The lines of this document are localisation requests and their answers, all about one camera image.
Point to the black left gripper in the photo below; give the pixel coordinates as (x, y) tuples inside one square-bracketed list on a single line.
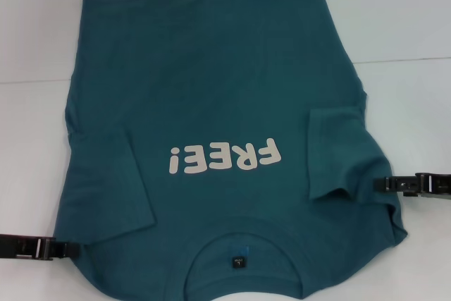
[(24, 246)]

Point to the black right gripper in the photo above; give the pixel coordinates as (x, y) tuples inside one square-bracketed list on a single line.
[(435, 184)]

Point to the teal FREE print T-shirt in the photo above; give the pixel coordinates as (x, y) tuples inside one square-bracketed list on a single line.
[(211, 86)]

